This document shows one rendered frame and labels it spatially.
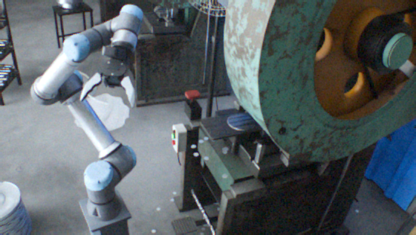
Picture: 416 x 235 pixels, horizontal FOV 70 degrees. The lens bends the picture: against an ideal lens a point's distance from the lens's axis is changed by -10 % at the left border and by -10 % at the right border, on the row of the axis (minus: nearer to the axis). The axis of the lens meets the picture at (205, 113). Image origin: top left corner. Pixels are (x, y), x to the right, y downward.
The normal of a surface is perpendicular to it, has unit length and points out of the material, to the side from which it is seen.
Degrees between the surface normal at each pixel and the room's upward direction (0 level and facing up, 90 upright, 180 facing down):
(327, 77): 90
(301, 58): 90
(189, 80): 90
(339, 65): 90
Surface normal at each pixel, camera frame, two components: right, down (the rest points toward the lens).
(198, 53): 0.35, 0.53
